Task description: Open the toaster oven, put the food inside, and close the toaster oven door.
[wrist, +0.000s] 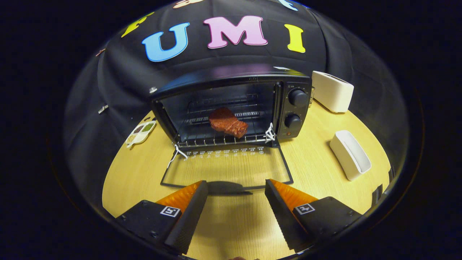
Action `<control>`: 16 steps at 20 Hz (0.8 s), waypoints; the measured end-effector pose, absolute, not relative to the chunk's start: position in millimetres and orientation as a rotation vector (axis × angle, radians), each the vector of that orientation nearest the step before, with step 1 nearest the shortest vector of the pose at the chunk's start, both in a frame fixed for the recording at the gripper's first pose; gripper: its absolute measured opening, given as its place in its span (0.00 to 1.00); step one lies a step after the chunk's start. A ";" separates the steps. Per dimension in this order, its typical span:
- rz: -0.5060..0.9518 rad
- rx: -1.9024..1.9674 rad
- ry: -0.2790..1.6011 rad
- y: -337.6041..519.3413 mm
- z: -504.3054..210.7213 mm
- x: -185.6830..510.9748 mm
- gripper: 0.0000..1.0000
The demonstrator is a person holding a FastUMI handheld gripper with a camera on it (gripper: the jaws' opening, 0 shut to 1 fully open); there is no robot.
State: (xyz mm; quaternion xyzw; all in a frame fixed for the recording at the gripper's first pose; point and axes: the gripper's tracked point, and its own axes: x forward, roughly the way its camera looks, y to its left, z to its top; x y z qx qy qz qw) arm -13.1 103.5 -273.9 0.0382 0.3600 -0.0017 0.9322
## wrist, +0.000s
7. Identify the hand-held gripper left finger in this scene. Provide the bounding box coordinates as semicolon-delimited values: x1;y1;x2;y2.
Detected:
115;181;209;255

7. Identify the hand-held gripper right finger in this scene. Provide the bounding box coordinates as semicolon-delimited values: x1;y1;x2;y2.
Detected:
265;179;362;253

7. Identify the brown steak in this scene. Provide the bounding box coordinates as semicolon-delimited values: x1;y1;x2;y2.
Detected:
209;107;249;139

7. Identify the black toaster oven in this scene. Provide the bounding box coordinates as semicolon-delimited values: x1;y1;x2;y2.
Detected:
149;64;313;190

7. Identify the white toaster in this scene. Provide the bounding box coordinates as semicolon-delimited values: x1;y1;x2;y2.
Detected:
311;71;354;113

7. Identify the white rectangular tray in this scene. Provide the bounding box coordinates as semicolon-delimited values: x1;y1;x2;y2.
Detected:
330;130;372;181

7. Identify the divided dish with seeds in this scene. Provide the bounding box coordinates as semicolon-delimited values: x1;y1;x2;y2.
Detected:
125;120;157;148

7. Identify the black backdrop cloth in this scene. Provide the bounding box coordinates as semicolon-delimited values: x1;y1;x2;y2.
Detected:
63;0;410;217

